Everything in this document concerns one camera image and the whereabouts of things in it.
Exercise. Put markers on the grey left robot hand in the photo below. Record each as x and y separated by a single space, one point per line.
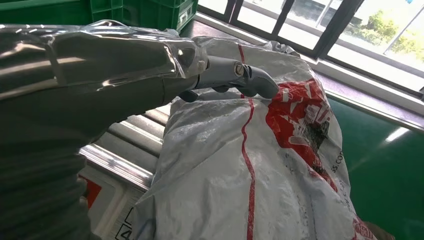
99 76

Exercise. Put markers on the grey package with red print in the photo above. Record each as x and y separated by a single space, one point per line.
232 165

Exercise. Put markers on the green conveyor belt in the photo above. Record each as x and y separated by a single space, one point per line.
381 172

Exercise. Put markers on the electronic scale with steel tray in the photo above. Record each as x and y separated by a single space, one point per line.
132 149

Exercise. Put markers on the green crate holding black coils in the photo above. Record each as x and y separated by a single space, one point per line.
149 11

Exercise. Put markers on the green crate holding packages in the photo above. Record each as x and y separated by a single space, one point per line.
43 11

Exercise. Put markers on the black framed window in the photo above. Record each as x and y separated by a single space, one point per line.
331 30

